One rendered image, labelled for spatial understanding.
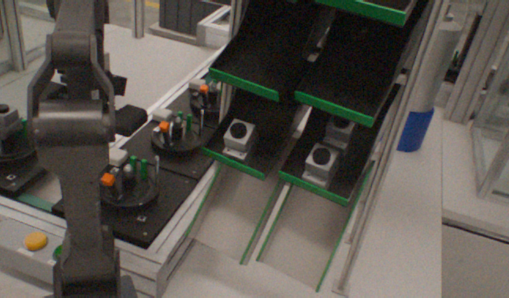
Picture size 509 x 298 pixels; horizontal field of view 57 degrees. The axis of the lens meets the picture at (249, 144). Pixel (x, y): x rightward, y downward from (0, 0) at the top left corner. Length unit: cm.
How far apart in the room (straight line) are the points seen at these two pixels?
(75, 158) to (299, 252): 56
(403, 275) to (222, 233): 48
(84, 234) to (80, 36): 25
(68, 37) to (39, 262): 59
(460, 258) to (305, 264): 77
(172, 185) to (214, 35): 116
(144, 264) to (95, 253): 33
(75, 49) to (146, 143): 80
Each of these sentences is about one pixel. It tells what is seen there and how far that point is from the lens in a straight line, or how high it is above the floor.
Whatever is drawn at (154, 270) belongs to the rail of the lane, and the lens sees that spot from 98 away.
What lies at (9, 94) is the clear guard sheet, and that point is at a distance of 145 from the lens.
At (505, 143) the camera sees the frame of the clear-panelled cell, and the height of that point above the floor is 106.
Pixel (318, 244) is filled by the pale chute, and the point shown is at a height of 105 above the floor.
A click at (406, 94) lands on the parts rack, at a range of 85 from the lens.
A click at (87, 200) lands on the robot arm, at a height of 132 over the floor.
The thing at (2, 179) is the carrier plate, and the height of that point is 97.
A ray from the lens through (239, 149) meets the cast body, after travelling 84.
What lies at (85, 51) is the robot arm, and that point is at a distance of 53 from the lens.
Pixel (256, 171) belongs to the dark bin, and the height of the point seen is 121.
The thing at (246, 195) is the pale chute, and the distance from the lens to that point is 98.
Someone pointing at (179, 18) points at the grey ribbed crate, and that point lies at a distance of 305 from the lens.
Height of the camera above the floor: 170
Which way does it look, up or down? 33 degrees down
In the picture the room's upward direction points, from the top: 9 degrees clockwise
